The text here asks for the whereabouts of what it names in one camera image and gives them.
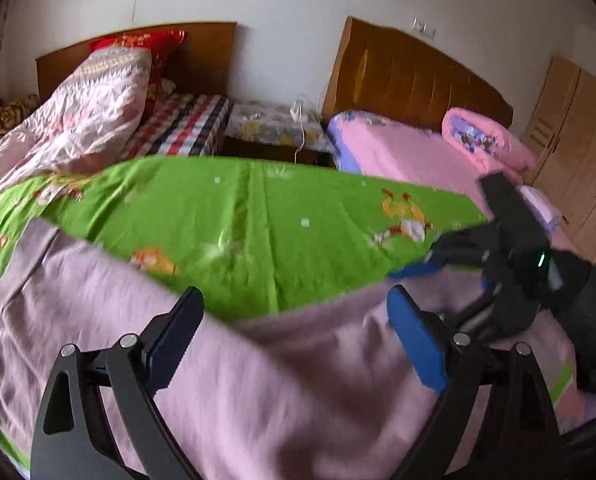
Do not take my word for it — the checkered bed sheet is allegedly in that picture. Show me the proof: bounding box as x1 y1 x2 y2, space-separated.
118 93 232 162

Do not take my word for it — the green cartoon bed sheet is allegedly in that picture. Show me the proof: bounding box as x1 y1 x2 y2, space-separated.
0 157 487 465

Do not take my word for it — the yellow patterned blanket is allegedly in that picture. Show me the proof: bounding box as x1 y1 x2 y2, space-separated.
0 94 40 140

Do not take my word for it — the pink folded quilt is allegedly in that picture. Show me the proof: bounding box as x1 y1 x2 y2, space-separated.
442 107 536 181

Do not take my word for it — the plain wooden headboard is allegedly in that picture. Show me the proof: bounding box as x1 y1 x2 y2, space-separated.
35 22 237 101

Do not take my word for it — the white wall socket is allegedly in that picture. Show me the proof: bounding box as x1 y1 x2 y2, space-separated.
412 18 435 40

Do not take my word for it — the nightstand with floral cloth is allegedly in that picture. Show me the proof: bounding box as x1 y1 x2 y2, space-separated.
220 100 336 168

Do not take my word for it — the brown padded headboard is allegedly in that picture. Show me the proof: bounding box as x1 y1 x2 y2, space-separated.
322 16 514 131

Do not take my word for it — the white charger cable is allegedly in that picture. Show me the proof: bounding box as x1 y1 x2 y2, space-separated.
288 93 324 164

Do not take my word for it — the pink bed sheet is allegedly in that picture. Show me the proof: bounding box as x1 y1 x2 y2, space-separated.
325 109 579 254

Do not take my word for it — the pink floral quilt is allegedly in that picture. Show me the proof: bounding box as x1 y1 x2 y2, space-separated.
0 47 151 194

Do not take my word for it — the red pillow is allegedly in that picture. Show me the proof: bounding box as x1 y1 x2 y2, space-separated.
89 29 186 120

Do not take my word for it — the light wooden wardrobe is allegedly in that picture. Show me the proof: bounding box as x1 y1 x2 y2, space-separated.
522 56 596 264

